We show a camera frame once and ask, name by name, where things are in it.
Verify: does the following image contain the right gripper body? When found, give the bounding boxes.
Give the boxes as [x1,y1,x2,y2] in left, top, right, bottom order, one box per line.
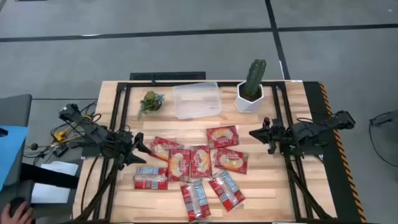
[267,121,295,151]

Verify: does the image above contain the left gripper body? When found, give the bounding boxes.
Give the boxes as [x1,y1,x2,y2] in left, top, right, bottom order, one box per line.
[110,132,137,167]

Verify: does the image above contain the red popcorn bag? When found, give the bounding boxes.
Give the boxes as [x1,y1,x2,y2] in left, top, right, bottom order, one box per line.
[180,179,211,222]
[189,145,213,179]
[133,166,169,190]
[149,136,185,161]
[167,148,191,182]
[214,147,249,175]
[208,170,246,212]
[206,125,240,149]

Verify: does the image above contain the white hexagonal plant pot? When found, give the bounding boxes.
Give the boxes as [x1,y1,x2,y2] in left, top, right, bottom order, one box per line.
[234,80,265,113]

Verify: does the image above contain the succulent plant in dark pot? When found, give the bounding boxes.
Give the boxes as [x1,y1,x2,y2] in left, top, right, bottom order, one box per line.
[136,90,165,121]

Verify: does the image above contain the black power adapter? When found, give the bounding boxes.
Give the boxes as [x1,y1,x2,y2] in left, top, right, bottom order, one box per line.
[53,144,69,158]

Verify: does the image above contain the black floor grille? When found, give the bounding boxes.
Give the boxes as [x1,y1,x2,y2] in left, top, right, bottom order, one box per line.
[129,72,206,81]

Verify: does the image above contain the clear plastic bin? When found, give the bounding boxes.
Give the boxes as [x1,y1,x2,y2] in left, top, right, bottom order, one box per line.
[172,82,223,121]

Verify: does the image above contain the white paper sheets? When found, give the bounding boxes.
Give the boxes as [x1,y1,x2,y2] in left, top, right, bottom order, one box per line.
[30,161,79,205]

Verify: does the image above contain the blue board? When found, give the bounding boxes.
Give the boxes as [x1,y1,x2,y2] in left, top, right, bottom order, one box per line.
[0,125,29,190]

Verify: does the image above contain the black computer mouse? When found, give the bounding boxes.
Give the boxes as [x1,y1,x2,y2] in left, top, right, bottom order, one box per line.
[8,197,27,218]

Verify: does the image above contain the person's hand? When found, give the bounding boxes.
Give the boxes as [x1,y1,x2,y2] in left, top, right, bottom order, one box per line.
[0,201,34,224]

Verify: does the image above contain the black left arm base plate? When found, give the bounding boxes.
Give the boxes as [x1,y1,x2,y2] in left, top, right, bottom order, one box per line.
[81,145,106,158]

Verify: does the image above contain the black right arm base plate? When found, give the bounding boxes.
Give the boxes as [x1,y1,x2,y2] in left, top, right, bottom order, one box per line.
[279,136,324,161]

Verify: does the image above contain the yellow cable connector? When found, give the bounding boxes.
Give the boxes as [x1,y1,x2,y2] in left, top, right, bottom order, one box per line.
[53,124,75,142]

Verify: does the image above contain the black strap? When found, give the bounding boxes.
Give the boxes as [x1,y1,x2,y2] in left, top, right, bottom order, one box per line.
[20,163,80,189]

